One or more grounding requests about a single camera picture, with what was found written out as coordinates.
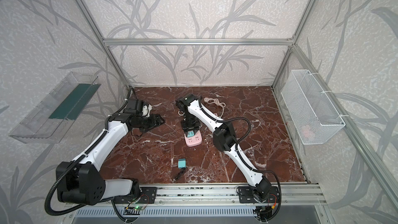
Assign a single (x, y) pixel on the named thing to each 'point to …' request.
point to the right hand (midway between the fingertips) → (189, 130)
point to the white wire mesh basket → (314, 117)
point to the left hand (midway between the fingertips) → (162, 118)
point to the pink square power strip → (194, 141)
